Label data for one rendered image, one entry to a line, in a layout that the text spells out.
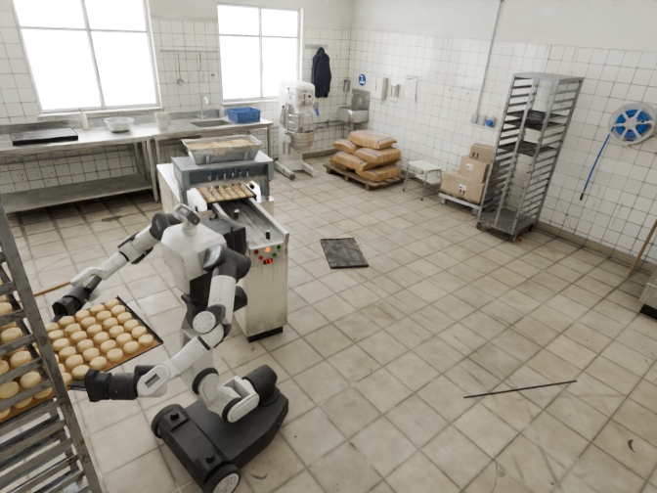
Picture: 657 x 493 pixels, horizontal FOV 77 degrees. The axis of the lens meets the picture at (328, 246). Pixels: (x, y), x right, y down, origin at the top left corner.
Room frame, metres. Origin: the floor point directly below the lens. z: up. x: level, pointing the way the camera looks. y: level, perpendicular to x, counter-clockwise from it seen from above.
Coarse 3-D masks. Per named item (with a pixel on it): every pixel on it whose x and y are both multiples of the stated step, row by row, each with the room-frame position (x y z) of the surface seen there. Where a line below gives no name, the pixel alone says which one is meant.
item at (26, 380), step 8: (24, 376) 0.90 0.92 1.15; (32, 376) 0.90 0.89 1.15; (40, 376) 0.92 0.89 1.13; (0, 384) 0.87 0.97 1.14; (8, 384) 0.86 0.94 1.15; (16, 384) 0.86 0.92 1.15; (24, 384) 0.87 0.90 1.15; (32, 384) 0.88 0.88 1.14; (0, 392) 0.83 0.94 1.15; (8, 392) 0.84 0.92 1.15; (16, 392) 0.85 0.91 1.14; (0, 400) 0.82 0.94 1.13
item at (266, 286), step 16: (224, 208) 2.96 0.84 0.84; (240, 208) 2.98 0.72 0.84; (256, 224) 2.71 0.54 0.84; (256, 240) 2.47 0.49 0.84; (272, 240) 2.49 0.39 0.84; (256, 272) 2.39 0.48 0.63; (272, 272) 2.45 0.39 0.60; (256, 288) 2.39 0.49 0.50; (272, 288) 2.45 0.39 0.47; (256, 304) 2.38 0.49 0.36; (272, 304) 2.45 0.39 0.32; (240, 320) 2.44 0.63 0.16; (256, 320) 2.38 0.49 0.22; (272, 320) 2.45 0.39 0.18; (256, 336) 2.41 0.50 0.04
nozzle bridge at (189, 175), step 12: (264, 156) 3.31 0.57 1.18; (180, 168) 2.86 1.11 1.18; (192, 168) 2.88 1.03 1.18; (204, 168) 2.91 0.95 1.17; (216, 168) 2.96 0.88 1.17; (228, 168) 3.09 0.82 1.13; (240, 168) 3.14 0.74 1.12; (252, 168) 3.19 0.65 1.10; (264, 168) 3.25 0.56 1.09; (180, 180) 2.90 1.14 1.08; (192, 180) 2.94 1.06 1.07; (204, 180) 2.99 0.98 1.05; (228, 180) 3.04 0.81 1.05; (240, 180) 3.09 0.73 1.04; (252, 180) 3.14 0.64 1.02; (264, 180) 3.28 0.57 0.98; (180, 192) 2.95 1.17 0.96; (264, 192) 3.28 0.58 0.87
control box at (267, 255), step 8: (248, 248) 2.36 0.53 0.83; (256, 248) 2.36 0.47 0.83; (264, 248) 2.39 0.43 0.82; (272, 248) 2.42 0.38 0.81; (280, 248) 2.45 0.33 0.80; (256, 256) 2.36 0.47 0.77; (264, 256) 2.39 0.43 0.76; (272, 256) 2.42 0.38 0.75; (280, 256) 2.45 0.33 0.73; (256, 264) 2.36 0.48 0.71
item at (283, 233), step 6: (252, 198) 3.07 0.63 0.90; (252, 204) 3.00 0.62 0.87; (258, 204) 2.94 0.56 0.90; (258, 210) 2.89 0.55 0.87; (264, 210) 2.84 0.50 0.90; (264, 216) 2.79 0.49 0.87; (270, 216) 2.74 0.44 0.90; (270, 222) 2.69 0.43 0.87; (276, 222) 2.64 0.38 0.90; (276, 228) 2.60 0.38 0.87; (282, 228) 2.55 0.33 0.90; (282, 234) 2.52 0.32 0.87; (288, 234) 2.47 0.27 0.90; (288, 240) 2.48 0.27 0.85
